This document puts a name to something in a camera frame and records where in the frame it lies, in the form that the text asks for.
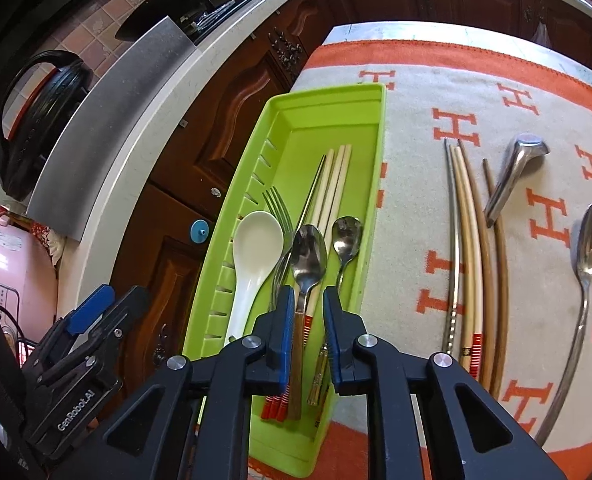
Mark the stainless steel panel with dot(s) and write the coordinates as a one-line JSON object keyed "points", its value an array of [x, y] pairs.
{"points": [[110, 125]]}

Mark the orange and white patterned cloth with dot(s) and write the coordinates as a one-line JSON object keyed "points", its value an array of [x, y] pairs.
{"points": [[416, 110]]}

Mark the short shiny metal utensil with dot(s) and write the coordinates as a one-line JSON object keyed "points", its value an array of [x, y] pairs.
{"points": [[513, 175]]}

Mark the floral patterned bag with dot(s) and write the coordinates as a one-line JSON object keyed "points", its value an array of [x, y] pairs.
{"points": [[45, 240]]}

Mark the bundle of wooden chopsticks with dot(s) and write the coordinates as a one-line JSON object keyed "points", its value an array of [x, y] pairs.
{"points": [[467, 260]]}

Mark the green plastic utensil tray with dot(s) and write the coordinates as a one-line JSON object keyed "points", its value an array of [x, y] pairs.
{"points": [[306, 125]]}

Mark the blue round cabinet knob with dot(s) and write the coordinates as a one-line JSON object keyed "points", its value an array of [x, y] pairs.
{"points": [[200, 231]]}

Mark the white plastic bag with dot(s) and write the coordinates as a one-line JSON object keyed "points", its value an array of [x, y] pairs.
{"points": [[541, 35]]}

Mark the stainless steel fork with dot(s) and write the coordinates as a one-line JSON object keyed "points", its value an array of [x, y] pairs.
{"points": [[285, 227]]}

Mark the black and red pressure cooker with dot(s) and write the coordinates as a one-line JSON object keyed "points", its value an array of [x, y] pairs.
{"points": [[40, 120]]}

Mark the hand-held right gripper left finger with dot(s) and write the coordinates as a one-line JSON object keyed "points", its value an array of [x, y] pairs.
{"points": [[286, 340]]}

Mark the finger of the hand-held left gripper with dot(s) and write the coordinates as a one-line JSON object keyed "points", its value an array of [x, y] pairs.
{"points": [[90, 310], [125, 315]]}

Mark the small stainless steel spoon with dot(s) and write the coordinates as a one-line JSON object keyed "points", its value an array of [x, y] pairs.
{"points": [[347, 237]]}

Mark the white ceramic spoon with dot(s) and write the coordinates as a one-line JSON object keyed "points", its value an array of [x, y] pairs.
{"points": [[256, 245]]}

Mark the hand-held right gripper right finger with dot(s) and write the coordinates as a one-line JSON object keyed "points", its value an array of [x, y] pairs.
{"points": [[335, 345]]}

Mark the pink appliance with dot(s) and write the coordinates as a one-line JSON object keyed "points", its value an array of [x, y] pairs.
{"points": [[10, 260]]}

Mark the stainless steel chopstick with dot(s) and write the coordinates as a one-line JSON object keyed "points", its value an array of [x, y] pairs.
{"points": [[457, 240], [312, 195]]}

